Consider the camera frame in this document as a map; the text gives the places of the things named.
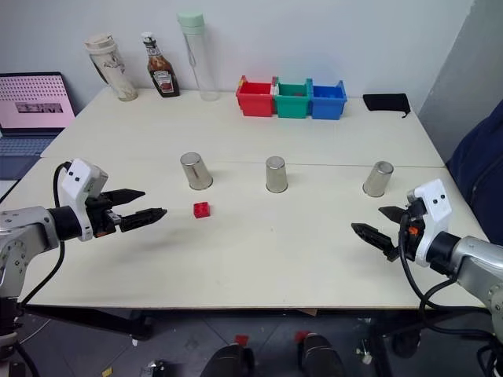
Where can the dark rounded shape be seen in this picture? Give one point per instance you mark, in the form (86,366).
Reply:
(320,355)
(230,361)

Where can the dark blue chair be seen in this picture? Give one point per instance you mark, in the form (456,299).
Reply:
(479,169)

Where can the steel cup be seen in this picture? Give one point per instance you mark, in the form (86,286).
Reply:
(196,173)
(276,176)
(378,180)

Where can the black cloth pouch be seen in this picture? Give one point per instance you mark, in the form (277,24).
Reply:
(385,102)

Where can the beige travel tumbler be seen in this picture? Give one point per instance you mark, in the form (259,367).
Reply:
(112,66)

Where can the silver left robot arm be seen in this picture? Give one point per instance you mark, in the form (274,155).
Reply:
(27,231)

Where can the black table frame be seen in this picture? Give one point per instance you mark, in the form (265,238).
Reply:
(90,320)

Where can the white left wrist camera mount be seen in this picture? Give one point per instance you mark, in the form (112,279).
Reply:
(76,176)

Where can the green plastic bin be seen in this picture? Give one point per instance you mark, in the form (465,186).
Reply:
(291,104)

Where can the open laptop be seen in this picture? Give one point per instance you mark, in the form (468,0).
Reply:
(31,102)

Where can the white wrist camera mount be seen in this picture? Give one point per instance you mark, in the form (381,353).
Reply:
(434,208)
(76,176)

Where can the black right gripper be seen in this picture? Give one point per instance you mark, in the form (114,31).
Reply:
(410,235)

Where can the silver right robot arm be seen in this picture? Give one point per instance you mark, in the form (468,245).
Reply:
(471,259)

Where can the clear bottle with green lid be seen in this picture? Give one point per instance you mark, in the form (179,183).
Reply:
(200,59)

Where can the blue plastic bin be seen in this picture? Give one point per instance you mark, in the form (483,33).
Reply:
(328,104)

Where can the ketchup bottle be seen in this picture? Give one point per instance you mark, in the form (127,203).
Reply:
(163,74)

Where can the red toy brick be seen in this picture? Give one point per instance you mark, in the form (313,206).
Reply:
(201,210)

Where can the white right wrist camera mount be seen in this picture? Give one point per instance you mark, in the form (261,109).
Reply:
(434,208)

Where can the red plastic bin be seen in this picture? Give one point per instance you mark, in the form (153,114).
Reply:
(255,100)

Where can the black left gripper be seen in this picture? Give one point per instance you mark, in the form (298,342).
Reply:
(100,220)

